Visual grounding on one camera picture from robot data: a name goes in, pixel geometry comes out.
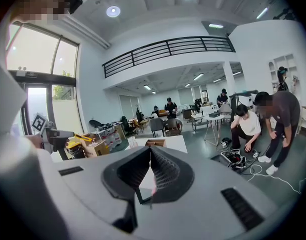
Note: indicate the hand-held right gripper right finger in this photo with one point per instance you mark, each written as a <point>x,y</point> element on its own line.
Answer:
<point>175,176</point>

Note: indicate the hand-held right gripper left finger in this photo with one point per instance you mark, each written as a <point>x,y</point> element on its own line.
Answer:
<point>122,176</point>

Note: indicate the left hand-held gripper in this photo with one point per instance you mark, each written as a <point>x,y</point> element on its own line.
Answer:
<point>55,136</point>

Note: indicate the brown divided box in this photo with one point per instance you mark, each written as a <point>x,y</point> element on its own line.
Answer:
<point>155,143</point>

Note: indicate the person's left forearm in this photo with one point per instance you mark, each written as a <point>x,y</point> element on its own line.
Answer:
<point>35,141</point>

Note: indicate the yellow flat tool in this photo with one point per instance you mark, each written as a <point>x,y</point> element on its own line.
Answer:
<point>83,137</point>

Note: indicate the glass entrance door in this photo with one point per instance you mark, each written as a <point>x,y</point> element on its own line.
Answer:
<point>38,104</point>

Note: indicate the brown cardboard carton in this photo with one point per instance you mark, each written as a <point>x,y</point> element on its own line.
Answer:
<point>97,149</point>

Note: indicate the group of clear water bottles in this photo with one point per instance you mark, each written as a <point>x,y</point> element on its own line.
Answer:
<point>114,139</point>

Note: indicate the brown round-back chair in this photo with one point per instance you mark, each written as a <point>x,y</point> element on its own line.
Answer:
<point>173,126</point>

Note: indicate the black office chair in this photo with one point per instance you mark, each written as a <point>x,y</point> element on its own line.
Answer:
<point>126,124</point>

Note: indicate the grey upholstered chair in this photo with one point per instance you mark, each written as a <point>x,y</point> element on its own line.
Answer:
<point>157,125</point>

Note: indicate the person's white shirt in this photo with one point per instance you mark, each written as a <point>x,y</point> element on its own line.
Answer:
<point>15,174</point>

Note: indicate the black and white headset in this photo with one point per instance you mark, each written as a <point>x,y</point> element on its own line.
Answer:
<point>233,159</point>

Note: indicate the round white side table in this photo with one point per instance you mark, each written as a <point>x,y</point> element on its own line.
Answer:
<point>214,119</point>

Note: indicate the black case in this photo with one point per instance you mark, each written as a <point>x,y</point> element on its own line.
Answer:
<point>214,114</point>

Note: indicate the white power strip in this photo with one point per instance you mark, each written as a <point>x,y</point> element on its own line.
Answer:
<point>255,155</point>

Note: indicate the black balcony railing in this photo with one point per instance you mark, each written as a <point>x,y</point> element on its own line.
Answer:
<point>167,46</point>

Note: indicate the person's head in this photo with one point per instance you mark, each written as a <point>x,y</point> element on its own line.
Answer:
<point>40,1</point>

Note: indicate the round ceiling light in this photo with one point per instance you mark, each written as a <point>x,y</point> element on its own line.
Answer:
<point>113,11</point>

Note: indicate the white wall shelf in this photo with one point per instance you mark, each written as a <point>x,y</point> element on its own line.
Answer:
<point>283,66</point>

